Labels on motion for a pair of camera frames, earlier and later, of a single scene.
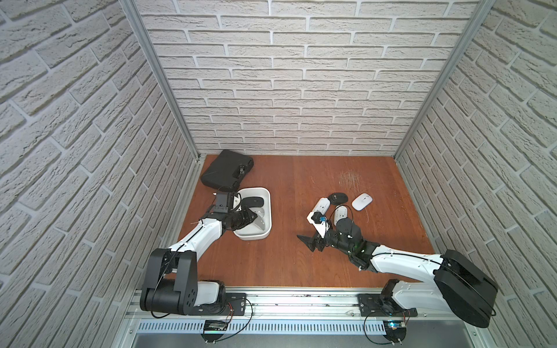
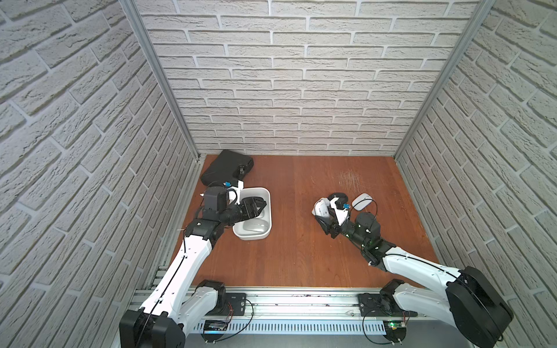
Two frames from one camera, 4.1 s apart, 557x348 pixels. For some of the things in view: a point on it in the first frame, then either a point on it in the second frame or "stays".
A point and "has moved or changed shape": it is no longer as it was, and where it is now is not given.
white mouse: (361, 201) stays
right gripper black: (310, 242) → (329, 226)
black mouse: (253, 201) stays
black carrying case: (227, 170) stays
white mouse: (341, 212) has moved or changed shape
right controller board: (394, 330) stays
